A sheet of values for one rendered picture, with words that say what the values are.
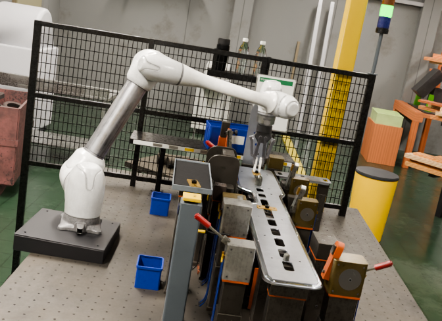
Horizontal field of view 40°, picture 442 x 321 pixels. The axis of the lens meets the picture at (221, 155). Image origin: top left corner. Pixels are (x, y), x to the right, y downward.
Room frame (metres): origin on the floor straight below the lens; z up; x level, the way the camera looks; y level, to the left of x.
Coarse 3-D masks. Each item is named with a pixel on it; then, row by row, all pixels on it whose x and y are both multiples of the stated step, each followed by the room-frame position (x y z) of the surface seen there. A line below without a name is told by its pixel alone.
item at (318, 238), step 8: (312, 232) 2.11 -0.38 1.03; (320, 232) 2.11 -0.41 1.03; (312, 240) 2.08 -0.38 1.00; (320, 240) 2.03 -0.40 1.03; (328, 240) 2.04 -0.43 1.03; (336, 240) 2.05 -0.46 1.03; (312, 248) 2.06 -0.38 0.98; (320, 248) 2.00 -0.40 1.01; (328, 248) 2.00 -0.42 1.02; (312, 256) 2.05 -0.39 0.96; (320, 256) 2.00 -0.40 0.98; (328, 256) 2.00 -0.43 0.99; (320, 264) 2.00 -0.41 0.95; (320, 272) 2.00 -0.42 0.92; (320, 280) 2.00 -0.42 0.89; (312, 296) 2.00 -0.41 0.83; (320, 296) 2.01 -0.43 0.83; (304, 304) 2.03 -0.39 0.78; (312, 304) 2.00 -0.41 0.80; (320, 304) 2.01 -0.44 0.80; (304, 312) 2.01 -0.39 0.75; (312, 312) 2.00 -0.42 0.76; (304, 320) 2.00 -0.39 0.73; (312, 320) 2.00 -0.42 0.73
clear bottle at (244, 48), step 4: (244, 40) 3.48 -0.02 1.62; (248, 40) 3.49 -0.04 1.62; (244, 44) 3.48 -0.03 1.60; (240, 48) 3.48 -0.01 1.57; (244, 48) 3.47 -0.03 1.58; (248, 48) 3.48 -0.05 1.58; (240, 52) 3.47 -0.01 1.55; (244, 52) 3.46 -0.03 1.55; (248, 52) 3.48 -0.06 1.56; (240, 60) 3.46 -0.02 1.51; (244, 60) 3.46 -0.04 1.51; (240, 64) 3.46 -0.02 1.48; (244, 64) 3.46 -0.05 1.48; (236, 68) 3.47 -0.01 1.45; (244, 68) 3.47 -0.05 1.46; (236, 72) 3.47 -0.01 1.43; (240, 72) 3.46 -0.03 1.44
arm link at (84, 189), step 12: (72, 168) 2.48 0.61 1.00; (84, 168) 2.44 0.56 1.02; (96, 168) 2.47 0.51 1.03; (72, 180) 2.43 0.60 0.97; (84, 180) 2.42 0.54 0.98; (96, 180) 2.44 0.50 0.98; (72, 192) 2.41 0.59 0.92; (84, 192) 2.41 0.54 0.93; (96, 192) 2.43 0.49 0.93; (72, 204) 2.41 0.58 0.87; (84, 204) 2.40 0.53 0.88; (96, 204) 2.43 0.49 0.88; (72, 216) 2.41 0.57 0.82; (84, 216) 2.41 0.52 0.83; (96, 216) 2.45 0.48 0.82
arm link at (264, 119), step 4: (260, 112) 2.83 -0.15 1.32; (260, 116) 2.83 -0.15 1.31; (264, 116) 2.82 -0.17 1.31; (268, 116) 2.82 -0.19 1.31; (272, 116) 2.82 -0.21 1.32; (260, 120) 2.82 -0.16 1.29; (264, 120) 2.82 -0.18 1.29; (268, 120) 2.82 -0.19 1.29; (272, 120) 2.83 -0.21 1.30; (260, 124) 2.84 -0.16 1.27; (264, 124) 2.83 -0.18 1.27; (268, 124) 2.82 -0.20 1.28; (272, 124) 2.83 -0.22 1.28
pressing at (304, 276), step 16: (240, 176) 2.83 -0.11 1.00; (272, 176) 2.94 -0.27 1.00; (256, 192) 2.60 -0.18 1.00; (272, 192) 2.65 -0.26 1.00; (256, 208) 2.37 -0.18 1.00; (256, 224) 2.17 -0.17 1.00; (288, 224) 2.23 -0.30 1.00; (256, 240) 1.99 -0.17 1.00; (272, 240) 2.03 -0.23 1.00; (288, 240) 2.05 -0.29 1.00; (272, 256) 1.88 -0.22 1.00; (304, 256) 1.93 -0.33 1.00; (272, 272) 1.74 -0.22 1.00; (288, 272) 1.76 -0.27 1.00; (304, 272) 1.79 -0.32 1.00; (304, 288) 1.69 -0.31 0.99; (320, 288) 1.71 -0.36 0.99
